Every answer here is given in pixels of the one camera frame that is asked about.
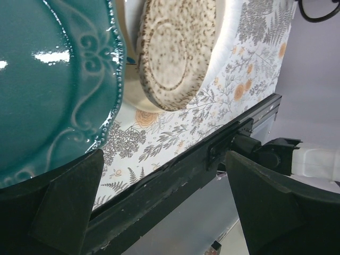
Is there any cream and blue plate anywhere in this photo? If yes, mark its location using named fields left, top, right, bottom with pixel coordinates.
left=123, top=63, right=163, bottom=113

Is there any floral patterned table mat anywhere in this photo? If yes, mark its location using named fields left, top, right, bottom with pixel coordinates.
left=93, top=1, right=297, bottom=208

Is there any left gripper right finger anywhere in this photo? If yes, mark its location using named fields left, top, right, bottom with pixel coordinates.
left=225, top=151, right=339, bottom=254

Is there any teal scalloped plate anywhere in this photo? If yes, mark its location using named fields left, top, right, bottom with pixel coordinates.
left=1, top=1, right=126, bottom=188

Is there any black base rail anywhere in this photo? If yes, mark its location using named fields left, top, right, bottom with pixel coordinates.
left=81, top=93, right=282, bottom=254

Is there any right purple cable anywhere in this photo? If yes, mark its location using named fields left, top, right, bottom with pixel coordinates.
left=297, top=0, right=340, bottom=23

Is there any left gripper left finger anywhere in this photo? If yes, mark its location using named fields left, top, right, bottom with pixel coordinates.
left=1, top=149, right=104, bottom=254

